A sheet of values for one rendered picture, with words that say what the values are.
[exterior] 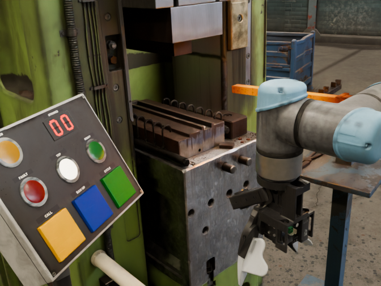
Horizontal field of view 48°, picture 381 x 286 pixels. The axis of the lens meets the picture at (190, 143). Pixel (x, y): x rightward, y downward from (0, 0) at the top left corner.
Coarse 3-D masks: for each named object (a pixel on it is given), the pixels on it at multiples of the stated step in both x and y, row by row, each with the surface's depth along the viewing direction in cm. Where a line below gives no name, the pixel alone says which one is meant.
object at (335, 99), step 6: (240, 84) 135; (234, 90) 134; (240, 90) 132; (246, 90) 130; (252, 90) 128; (312, 96) 113; (318, 96) 112; (324, 96) 111; (330, 96) 110; (336, 96) 107; (342, 96) 107; (348, 96) 107; (336, 102) 108
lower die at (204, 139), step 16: (144, 112) 153; (160, 112) 149; (176, 112) 148; (192, 112) 150; (176, 128) 136; (192, 128) 136; (224, 128) 141; (160, 144) 136; (176, 144) 129; (192, 144) 133; (208, 144) 138
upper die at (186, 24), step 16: (128, 16) 129; (144, 16) 123; (160, 16) 118; (176, 16) 116; (192, 16) 120; (208, 16) 124; (128, 32) 131; (144, 32) 126; (160, 32) 120; (176, 32) 118; (192, 32) 121; (208, 32) 126
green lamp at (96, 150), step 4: (92, 144) 95; (96, 144) 96; (88, 148) 94; (92, 148) 95; (96, 148) 96; (100, 148) 97; (92, 152) 94; (96, 152) 95; (100, 152) 96; (92, 156) 94; (96, 156) 95; (100, 156) 96
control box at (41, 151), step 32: (32, 128) 84; (64, 128) 90; (96, 128) 99; (0, 160) 75; (32, 160) 81; (96, 160) 94; (0, 192) 73; (64, 192) 84; (0, 224) 75; (32, 224) 76; (32, 256) 74
